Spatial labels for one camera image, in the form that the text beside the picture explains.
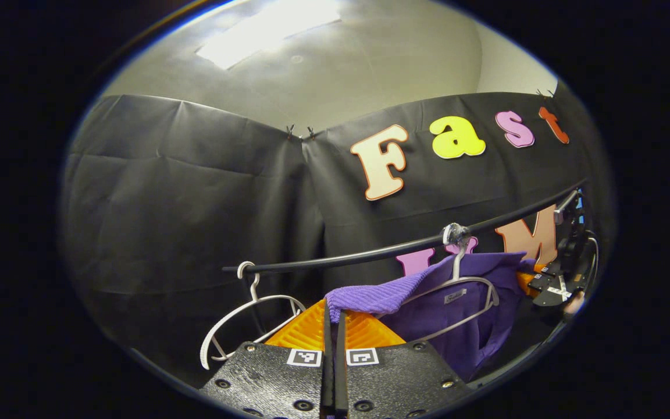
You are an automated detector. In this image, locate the clear tape wad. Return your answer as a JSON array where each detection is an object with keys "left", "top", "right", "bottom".
[{"left": 443, "top": 223, "right": 471, "bottom": 248}]

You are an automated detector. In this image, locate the white hanger with shirt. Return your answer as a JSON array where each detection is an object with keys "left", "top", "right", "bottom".
[{"left": 405, "top": 224, "right": 500, "bottom": 344}]

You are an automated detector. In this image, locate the empty white hanger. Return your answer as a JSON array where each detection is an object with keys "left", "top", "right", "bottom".
[{"left": 200, "top": 261, "right": 308, "bottom": 370}]

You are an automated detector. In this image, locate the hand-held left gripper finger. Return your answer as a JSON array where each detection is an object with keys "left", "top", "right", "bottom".
[
  {"left": 335, "top": 310, "right": 472, "bottom": 419},
  {"left": 198, "top": 300, "right": 334, "bottom": 419}
]

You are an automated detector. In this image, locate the purple ribbed shirt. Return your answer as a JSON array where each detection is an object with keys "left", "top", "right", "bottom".
[{"left": 325, "top": 250, "right": 539, "bottom": 382}]

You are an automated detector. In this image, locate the black clothes rack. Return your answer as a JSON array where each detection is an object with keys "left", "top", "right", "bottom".
[{"left": 222, "top": 180, "right": 589, "bottom": 275}]

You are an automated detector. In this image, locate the ceiling light panel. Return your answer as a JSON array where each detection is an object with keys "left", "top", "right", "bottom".
[{"left": 195, "top": 0, "right": 344, "bottom": 70}]

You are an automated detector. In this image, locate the black backdrop cloth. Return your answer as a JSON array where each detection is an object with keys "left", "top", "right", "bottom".
[{"left": 59, "top": 90, "right": 612, "bottom": 385}]

